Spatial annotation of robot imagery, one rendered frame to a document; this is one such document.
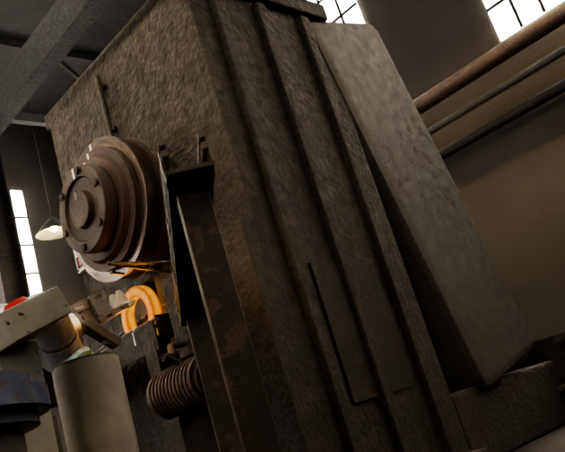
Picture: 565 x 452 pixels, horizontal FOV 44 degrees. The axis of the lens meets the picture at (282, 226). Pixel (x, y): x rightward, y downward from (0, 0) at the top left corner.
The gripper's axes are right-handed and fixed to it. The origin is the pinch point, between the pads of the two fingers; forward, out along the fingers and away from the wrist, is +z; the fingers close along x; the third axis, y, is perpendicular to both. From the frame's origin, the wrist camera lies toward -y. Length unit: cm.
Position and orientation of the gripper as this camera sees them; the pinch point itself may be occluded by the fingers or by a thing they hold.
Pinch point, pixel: (132, 304)
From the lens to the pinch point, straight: 206.9
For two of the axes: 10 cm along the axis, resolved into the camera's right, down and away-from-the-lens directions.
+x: -6.6, 3.9, 6.5
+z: 5.8, -2.9, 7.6
